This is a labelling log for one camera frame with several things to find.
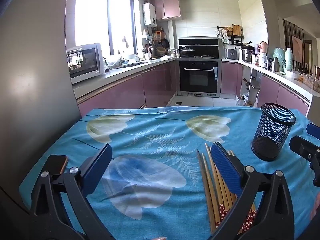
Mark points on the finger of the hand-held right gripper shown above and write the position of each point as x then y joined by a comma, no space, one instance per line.
313,129
301,146

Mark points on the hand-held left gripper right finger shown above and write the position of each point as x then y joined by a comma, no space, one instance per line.
225,167

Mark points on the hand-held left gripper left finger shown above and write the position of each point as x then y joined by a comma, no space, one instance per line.
97,167

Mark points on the bundle of wooden chopsticks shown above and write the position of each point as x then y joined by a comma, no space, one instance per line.
212,190

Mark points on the black mesh holder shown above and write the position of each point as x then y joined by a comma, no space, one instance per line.
272,135

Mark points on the person's right hand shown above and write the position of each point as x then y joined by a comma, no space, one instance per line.
316,206

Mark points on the black smartphone orange case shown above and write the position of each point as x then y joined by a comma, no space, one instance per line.
57,163

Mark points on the clear plastic container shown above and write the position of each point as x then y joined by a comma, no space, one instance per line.
311,82

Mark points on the pink base cabinet run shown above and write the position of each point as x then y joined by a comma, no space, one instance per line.
275,90
125,90

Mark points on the white bowl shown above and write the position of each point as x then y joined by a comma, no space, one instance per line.
292,75

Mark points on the blue floral tablecloth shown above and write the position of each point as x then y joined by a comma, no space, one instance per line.
155,135

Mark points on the clear plastic bottle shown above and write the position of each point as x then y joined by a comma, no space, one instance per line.
240,102

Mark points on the steel vacuum bottle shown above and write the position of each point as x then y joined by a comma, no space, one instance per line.
275,65

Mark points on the mint green kettle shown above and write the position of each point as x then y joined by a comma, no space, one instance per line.
278,57

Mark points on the built-in black oven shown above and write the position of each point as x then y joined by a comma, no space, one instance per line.
198,78

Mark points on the pink kettle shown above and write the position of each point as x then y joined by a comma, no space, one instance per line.
263,47

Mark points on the steel cooking pot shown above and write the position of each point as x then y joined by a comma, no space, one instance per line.
247,56

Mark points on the white microwave oven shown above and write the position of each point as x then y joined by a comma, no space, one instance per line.
83,63

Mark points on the silver rice cooker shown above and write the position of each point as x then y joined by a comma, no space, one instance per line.
230,53

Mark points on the grey refrigerator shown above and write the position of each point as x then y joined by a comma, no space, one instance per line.
32,67

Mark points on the black wok with lid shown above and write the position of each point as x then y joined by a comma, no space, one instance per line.
187,52

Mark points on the wooden cutting board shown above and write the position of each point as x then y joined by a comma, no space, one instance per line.
237,30

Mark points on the black range hood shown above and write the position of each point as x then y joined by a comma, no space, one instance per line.
200,43

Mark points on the hanging frying pan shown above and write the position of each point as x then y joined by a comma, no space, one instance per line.
165,43

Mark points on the kitchen window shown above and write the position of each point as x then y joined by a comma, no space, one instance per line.
102,17

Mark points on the white water heater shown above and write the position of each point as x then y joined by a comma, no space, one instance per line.
150,15

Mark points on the pink wall painting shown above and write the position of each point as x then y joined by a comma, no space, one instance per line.
297,48

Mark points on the black wall rack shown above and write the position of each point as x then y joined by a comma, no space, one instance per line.
237,39

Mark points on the pink wall cabinet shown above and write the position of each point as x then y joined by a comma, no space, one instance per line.
167,7

